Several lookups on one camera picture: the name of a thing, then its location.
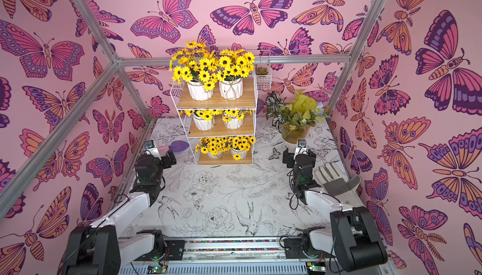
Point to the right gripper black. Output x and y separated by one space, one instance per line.
288 158

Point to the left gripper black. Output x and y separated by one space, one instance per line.
167 164

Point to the sunflower pot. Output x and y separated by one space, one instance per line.
233 67
234 118
213 147
204 119
194 65
240 146

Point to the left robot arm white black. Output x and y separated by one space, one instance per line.
98 248

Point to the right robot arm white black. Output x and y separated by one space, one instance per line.
351 239

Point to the purple pink garden trowel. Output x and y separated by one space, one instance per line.
177 146

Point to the leafy plant in glass vase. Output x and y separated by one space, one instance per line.
294 119

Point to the white grey gardening glove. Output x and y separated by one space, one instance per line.
336 182

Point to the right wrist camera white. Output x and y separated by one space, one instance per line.
301 147

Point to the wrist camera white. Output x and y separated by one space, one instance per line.
151 148
301 147

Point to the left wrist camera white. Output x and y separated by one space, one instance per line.
151 148

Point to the white wire shelf rack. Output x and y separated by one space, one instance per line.
250 99

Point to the small succulent in wire basket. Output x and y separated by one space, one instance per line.
262 71

